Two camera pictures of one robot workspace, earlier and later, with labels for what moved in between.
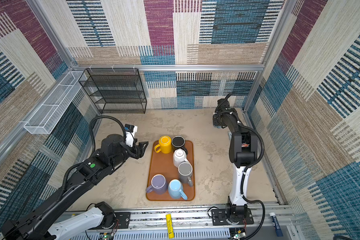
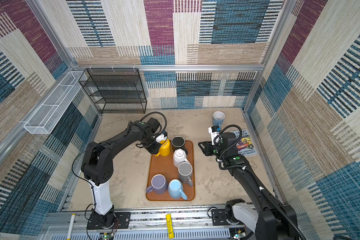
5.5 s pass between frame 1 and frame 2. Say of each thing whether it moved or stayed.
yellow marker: stayed
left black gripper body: moved
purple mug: stayed
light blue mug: stayed
